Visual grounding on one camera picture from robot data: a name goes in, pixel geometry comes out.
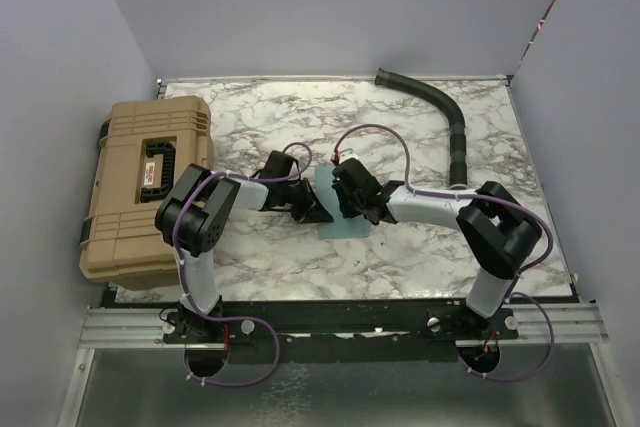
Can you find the teal envelope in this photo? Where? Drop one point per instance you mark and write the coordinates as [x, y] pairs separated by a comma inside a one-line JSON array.
[[340, 228]]

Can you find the aluminium frame rail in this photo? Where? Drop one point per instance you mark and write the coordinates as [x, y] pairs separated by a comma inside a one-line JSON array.
[[577, 323]]

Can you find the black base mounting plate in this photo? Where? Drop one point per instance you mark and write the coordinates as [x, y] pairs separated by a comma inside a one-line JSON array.
[[255, 332]]

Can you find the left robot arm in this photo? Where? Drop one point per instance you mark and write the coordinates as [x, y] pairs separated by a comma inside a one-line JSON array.
[[195, 212]]

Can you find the tan plastic tool case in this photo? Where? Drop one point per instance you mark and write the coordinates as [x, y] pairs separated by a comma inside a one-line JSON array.
[[144, 146]]

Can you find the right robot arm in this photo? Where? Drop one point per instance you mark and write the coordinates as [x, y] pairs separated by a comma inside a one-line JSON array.
[[499, 232]]

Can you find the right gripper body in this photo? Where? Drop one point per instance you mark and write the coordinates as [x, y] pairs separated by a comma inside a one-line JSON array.
[[350, 205]]

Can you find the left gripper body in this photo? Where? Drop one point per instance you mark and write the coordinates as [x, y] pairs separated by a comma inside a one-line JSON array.
[[293, 197]]

